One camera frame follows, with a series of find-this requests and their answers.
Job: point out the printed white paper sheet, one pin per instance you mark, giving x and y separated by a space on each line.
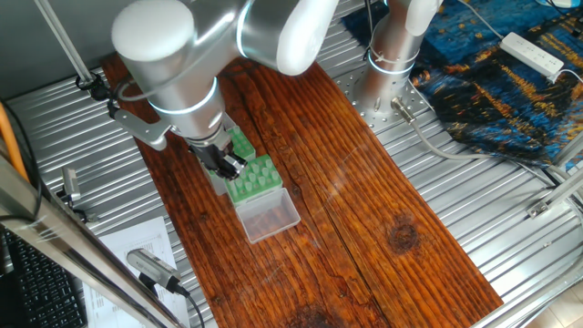
136 237

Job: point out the blue starry painted cloth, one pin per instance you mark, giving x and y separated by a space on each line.
478 91

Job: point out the aluminium frame beam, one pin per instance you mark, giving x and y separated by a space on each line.
68 246

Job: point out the silver camera on stand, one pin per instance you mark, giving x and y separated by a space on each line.
71 184

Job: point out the brown wooden board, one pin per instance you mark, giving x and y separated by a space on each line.
364 182

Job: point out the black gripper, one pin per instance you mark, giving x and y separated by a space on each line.
209 157

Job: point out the clear box with green rack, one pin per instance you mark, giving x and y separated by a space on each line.
268 218
243 146

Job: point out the pale blue plastic object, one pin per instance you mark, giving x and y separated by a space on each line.
560 3

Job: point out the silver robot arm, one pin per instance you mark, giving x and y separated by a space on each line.
173 68

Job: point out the black keyboard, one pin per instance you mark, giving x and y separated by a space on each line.
41 291

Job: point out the aluminium post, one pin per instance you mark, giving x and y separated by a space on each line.
64 41

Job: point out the orange tube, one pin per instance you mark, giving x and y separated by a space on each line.
12 141

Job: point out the white power strip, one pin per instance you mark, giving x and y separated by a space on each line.
530 55

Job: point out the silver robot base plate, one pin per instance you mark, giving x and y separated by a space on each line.
382 122

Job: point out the small metal bracket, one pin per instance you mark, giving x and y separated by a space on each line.
91 218

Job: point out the clear large pipette tip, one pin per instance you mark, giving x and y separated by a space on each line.
235 193
248 187
253 167
251 177
268 161
276 175
238 184
264 171
262 181

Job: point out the aluminium profile bar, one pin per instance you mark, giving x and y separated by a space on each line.
571 152

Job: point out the aluminium profile with bracket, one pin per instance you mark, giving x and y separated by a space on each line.
560 193

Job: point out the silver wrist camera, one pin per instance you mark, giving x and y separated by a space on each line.
141 130

